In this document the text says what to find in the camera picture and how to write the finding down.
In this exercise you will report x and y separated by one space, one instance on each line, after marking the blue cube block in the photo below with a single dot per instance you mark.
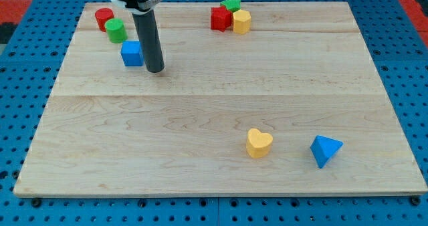
131 53

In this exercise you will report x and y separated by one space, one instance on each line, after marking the red star block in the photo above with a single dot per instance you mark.
220 18

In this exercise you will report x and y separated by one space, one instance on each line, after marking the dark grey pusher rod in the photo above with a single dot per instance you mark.
147 32

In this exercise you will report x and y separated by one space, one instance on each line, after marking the wooden board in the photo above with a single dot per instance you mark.
111 131

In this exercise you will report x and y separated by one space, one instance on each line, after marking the green cylinder block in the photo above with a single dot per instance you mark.
115 30

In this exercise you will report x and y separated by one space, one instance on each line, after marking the green star block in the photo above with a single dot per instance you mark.
231 5

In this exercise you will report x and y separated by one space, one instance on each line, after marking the red cylinder block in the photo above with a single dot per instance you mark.
102 15

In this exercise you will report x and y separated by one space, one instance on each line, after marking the yellow heart block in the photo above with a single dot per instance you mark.
258 143

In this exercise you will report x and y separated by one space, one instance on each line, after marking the blue triangle block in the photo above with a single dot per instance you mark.
324 148

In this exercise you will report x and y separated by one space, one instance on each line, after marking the yellow hexagon block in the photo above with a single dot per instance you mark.
241 21

